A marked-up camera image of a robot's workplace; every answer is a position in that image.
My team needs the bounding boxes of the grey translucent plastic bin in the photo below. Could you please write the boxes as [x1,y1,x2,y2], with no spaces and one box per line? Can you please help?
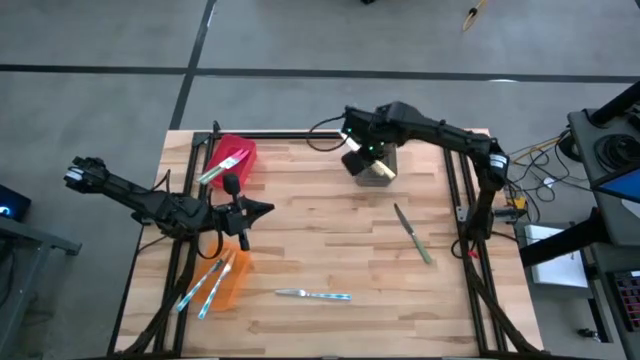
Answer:
[355,142,399,188]

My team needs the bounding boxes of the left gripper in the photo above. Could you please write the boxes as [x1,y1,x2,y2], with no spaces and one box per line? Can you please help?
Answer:
[214,172,275,253]

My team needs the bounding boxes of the pink-red plastic bin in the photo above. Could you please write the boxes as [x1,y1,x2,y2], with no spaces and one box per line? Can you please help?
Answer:
[202,133,259,191]

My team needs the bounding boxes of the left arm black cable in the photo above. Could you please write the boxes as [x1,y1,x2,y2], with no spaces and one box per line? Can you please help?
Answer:
[196,219,225,261]

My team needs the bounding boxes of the orange plastic bin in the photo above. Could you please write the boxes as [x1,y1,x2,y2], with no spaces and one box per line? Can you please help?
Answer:
[192,241,253,312]

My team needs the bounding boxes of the blue keyed device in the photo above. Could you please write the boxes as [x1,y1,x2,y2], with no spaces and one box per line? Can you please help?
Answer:
[610,269,640,332]

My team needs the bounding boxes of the black floor cables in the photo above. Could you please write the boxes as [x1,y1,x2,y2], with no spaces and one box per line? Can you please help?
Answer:
[507,142,596,204]

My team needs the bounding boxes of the grey metal cart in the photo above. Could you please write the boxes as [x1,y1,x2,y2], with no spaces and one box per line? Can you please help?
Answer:
[0,214,82,359]

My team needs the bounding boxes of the blue panel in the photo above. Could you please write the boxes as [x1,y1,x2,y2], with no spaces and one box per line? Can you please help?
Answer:
[598,168,640,205]

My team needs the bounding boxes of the black aluminium table frame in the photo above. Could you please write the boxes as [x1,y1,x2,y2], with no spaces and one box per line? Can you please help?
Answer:
[107,130,546,359]

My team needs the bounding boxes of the black cable coil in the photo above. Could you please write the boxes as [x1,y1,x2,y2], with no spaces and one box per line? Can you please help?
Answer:
[593,133,640,174]

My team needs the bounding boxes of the black slanted beam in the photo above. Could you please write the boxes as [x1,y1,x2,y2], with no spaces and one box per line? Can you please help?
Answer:
[588,82,640,127]
[518,207,604,269]

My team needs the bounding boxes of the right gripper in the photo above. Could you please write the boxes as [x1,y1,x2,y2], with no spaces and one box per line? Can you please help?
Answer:
[341,102,416,177]

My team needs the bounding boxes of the white box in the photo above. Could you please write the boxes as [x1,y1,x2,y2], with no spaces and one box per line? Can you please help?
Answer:
[523,223,590,290]

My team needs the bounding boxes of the blue white patterned fork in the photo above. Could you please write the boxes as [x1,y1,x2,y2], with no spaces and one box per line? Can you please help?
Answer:
[273,288,353,302]

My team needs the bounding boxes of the blue white patterned knife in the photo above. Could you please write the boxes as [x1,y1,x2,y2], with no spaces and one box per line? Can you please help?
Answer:
[175,254,230,313]
[197,251,236,321]

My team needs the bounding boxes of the black device with blue light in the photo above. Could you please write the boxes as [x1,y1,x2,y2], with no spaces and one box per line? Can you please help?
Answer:
[0,183,32,224]

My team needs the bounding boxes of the grey desk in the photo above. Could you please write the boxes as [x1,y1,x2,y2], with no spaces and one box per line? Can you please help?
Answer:
[567,107,640,246]

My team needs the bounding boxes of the yellow cable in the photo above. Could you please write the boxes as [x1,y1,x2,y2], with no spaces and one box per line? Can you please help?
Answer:
[509,133,569,166]

